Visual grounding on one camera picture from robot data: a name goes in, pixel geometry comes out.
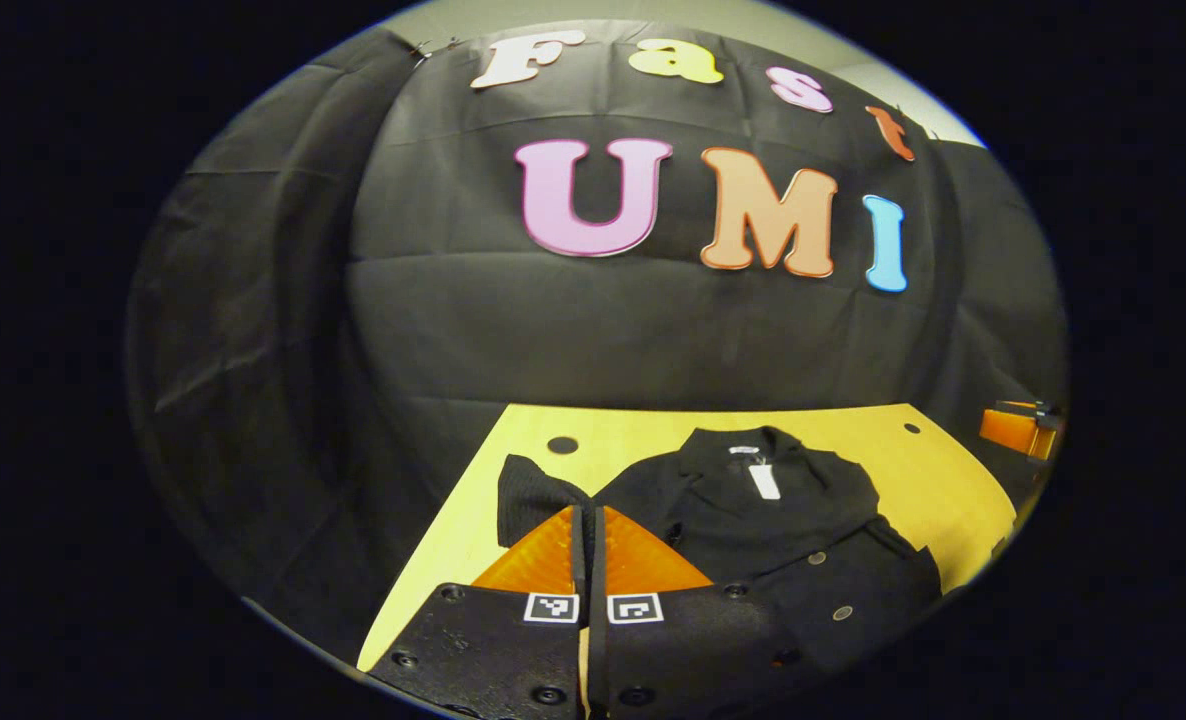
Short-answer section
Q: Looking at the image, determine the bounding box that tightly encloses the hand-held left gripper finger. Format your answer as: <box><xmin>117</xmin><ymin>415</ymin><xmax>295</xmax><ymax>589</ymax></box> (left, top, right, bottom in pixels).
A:
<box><xmin>588</xmin><ymin>505</ymin><xmax>814</xmax><ymax>720</ymax></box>
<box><xmin>365</xmin><ymin>503</ymin><xmax>586</xmax><ymax>720</ymax></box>

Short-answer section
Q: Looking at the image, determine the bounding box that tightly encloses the black button jacket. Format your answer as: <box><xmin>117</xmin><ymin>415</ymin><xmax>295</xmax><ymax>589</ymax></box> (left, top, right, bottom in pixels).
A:
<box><xmin>496</xmin><ymin>425</ymin><xmax>944</xmax><ymax>691</ymax></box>

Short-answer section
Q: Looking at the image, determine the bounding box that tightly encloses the black backdrop cloth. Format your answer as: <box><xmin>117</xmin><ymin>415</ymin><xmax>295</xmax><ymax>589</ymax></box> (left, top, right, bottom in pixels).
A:
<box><xmin>125</xmin><ymin>20</ymin><xmax>1069</xmax><ymax>661</ymax></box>

